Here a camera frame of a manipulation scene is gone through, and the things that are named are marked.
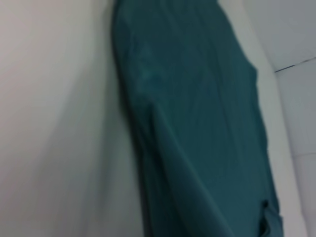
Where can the teal blue t-shirt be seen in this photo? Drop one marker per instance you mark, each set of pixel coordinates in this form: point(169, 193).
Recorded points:
point(197, 123)

